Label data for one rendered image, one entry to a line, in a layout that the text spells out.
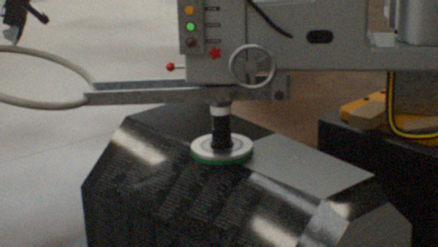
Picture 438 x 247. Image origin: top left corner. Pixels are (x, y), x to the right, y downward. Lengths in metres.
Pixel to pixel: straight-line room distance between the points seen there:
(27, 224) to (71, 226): 0.24
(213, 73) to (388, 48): 0.55
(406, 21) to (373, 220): 0.62
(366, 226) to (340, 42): 0.57
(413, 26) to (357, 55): 0.19
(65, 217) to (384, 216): 2.08
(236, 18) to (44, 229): 2.01
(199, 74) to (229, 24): 0.19
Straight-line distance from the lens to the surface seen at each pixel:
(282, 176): 2.31
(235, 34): 2.19
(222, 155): 2.35
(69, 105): 2.33
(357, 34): 2.20
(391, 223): 2.36
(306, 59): 2.22
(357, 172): 2.36
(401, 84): 2.97
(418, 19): 2.23
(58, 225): 3.85
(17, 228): 3.89
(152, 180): 2.61
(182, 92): 2.32
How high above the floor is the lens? 1.84
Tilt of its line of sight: 22 degrees down
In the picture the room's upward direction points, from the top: 2 degrees counter-clockwise
